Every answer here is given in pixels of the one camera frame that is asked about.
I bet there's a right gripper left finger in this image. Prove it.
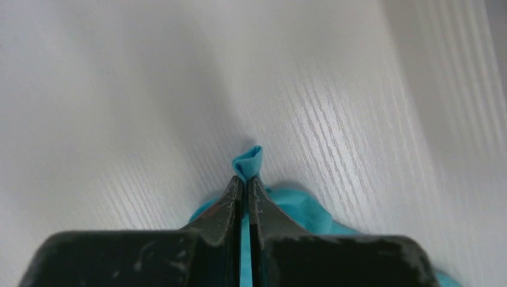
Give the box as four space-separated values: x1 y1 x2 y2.
19 176 243 286

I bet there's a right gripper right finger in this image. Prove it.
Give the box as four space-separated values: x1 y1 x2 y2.
248 176 439 286

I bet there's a turquoise t shirt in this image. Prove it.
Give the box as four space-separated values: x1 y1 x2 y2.
188 145 462 287

